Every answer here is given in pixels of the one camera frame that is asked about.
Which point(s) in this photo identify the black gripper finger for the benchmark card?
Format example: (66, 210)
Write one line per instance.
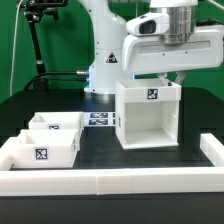
(180, 77)
(163, 78)

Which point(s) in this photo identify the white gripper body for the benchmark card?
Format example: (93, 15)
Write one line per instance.
(147, 55)

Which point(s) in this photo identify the white drawer cabinet box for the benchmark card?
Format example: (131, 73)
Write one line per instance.
(147, 113)

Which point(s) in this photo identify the white front drawer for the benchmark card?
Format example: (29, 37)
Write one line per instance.
(46, 148)

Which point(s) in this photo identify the white drawer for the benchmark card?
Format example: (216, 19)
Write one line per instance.
(57, 120)
(46, 148)

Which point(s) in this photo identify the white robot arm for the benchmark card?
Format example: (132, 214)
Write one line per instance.
(165, 39)

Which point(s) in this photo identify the white rear drawer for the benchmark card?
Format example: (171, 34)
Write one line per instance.
(57, 120)

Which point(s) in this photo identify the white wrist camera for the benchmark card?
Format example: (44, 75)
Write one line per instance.
(152, 23)

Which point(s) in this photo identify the white right fence wall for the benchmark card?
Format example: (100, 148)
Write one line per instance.
(213, 149)

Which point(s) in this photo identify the white marker base plate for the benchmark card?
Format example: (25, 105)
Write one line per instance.
(99, 119)

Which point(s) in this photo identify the white front fence wall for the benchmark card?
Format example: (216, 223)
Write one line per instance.
(111, 181)

